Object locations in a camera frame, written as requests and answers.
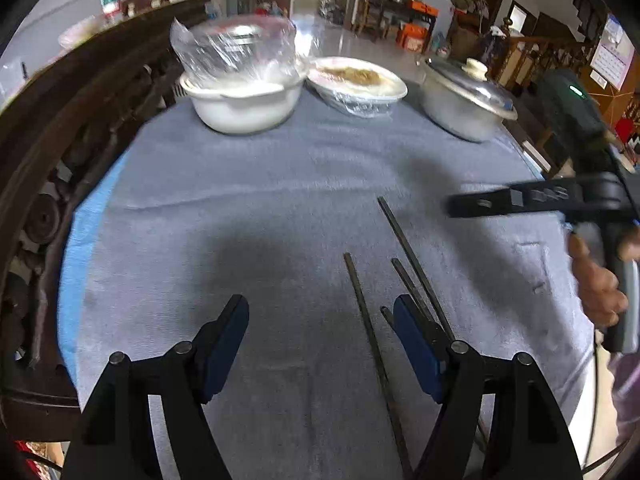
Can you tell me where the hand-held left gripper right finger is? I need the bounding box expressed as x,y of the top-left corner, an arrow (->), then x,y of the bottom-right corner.
392,294 -> 583,480

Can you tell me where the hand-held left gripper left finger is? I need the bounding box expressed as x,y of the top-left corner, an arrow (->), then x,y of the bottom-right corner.
60,294 -> 251,480

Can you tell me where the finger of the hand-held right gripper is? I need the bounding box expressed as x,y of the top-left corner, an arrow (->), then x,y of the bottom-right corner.
446,186 -> 523,219

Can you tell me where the person's right forearm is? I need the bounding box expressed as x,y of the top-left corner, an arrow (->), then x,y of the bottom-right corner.
606,350 -> 640,443

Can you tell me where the person's right hand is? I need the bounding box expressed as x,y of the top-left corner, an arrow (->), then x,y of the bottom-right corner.
566,224 -> 640,332

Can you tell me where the wooden stair railing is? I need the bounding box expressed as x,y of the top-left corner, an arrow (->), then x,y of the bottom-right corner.
492,17 -> 606,111

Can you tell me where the metal pot with lid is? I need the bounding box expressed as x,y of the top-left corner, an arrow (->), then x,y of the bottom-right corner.
416,56 -> 519,144

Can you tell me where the grey tablecloth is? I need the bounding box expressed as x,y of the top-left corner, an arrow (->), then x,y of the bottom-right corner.
59,74 -> 603,480

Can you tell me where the blue patterned bowl with food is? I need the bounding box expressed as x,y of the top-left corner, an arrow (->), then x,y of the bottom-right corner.
306,56 -> 409,119

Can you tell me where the blue cloth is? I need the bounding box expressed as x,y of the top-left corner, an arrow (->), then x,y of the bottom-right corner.
58,149 -> 132,383

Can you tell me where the orange stool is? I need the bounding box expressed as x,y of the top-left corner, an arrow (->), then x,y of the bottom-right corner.
397,22 -> 431,53

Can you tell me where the dark wooden dining table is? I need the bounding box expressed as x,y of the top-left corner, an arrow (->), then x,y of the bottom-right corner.
357,0 -> 441,41

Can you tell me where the red bag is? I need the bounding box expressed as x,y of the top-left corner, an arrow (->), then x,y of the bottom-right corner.
11,440 -> 47,463

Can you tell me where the carved wooden sideboard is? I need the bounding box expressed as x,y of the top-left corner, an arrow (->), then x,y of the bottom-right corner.
0,0 -> 215,443

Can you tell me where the white bowl with plastic wrap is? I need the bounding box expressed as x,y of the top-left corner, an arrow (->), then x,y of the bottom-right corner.
169,14 -> 312,136

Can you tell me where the clear plastic bag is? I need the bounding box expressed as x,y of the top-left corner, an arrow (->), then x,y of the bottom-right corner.
57,14 -> 102,52

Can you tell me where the wall calendar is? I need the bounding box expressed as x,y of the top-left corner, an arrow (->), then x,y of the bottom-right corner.
589,14 -> 637,89

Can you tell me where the black cable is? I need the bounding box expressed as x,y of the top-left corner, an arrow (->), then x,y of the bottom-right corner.
582,327 -> 638,473

